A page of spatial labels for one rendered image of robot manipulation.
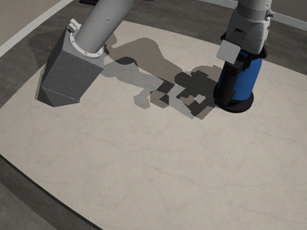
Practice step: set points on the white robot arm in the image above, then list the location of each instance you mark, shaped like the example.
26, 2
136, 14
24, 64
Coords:
87, 39

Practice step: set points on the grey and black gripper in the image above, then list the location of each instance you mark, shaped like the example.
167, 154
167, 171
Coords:
254, 41

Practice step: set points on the blue kettle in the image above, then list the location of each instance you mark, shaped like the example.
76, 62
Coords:
235, 85

